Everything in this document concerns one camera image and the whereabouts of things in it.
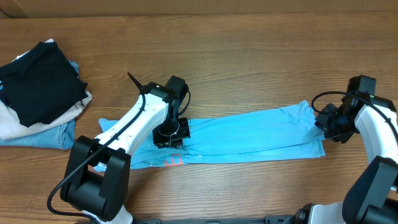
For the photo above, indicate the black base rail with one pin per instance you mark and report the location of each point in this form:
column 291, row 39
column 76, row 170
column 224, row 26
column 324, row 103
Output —
column 269, row 219

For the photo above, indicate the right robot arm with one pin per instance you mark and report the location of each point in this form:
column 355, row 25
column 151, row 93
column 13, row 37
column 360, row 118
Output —
column 375, row 119

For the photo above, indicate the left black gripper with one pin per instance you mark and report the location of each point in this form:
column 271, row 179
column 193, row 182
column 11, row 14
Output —
column 161, row 142

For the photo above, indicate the folded cream white garment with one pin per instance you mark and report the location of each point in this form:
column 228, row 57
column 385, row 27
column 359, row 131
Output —
column 11, row 127

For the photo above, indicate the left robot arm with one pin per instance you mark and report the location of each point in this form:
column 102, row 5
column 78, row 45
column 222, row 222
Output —
column 97, row 174

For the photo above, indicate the folded black garment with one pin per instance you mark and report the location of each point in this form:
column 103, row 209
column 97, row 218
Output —
column 41, row 85

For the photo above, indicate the folded blue denim jeans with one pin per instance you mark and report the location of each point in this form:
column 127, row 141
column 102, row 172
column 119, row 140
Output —
column 60, row 137

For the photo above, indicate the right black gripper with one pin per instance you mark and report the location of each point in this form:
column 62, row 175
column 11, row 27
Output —
column 321, row 122

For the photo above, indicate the light blue printed t-shirt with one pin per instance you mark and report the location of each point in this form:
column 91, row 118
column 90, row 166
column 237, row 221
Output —
column 269, row 135

